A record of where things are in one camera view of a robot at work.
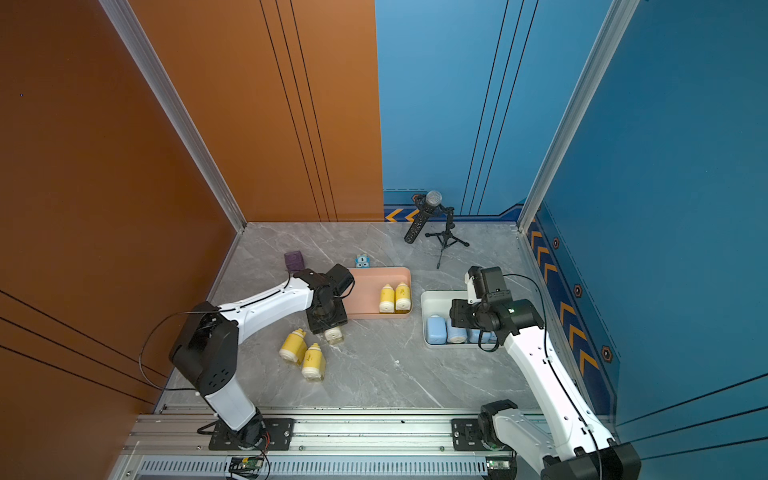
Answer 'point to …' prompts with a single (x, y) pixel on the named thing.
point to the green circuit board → (246, 466)
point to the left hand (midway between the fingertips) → (340, 321)
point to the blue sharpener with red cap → (456, 335)
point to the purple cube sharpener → (294, 260)
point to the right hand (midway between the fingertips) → (460, 311)
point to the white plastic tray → (439, 303)
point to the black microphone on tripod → (429, 204)
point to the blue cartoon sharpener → (362, 261)
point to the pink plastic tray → (364, 302)
